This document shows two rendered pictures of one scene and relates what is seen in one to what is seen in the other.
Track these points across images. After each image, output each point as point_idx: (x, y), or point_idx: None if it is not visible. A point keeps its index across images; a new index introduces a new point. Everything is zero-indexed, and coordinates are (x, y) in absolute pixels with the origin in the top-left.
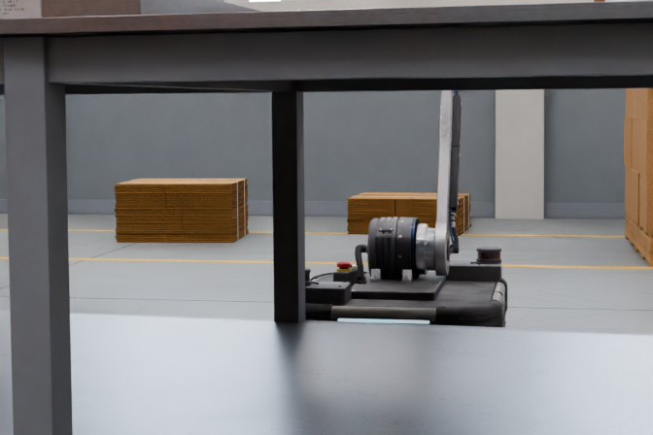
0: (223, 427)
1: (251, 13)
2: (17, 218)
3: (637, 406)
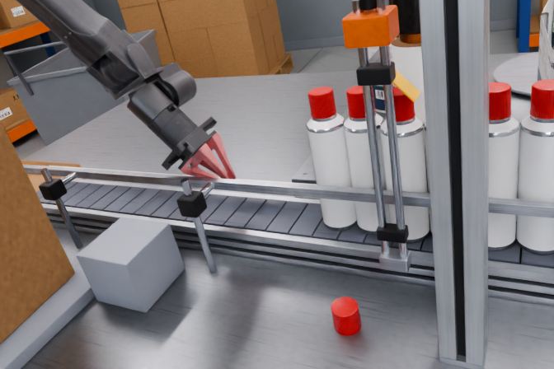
0: None
1: (338, 72)
2: None
3: None
